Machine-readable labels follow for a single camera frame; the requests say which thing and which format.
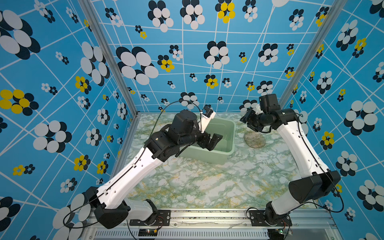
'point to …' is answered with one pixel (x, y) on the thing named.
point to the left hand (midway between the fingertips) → (215, 129)
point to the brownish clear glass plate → (254, 139)
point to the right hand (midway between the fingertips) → (244, 120)
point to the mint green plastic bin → (224, 147)
